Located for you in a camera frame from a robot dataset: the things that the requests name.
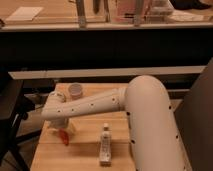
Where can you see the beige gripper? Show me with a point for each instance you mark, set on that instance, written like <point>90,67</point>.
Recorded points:
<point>62,124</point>

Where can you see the red pepper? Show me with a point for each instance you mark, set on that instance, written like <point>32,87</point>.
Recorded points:
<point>64,137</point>

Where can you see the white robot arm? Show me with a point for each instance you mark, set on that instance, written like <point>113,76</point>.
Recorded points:
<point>155,138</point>

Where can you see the white squeeze bottle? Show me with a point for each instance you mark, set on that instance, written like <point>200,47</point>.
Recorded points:
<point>105,146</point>

